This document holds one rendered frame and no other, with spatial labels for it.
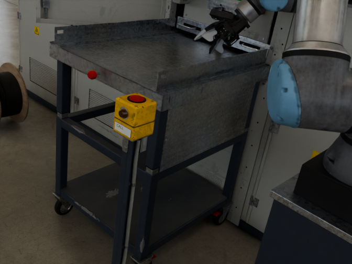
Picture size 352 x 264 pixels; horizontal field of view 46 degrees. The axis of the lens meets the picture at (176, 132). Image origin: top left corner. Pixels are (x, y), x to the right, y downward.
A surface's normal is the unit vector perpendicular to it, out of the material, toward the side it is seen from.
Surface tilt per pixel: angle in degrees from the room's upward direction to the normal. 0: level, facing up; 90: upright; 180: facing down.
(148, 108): 88
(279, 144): 90
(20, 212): 0
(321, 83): 64
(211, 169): 90
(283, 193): 0
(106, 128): 90
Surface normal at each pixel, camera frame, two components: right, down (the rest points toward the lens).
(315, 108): -0.02, 0.44
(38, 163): 0.14, -0.89
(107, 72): -0.66, 0.25
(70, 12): 0.34, 0.46
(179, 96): 0.74, 0.39
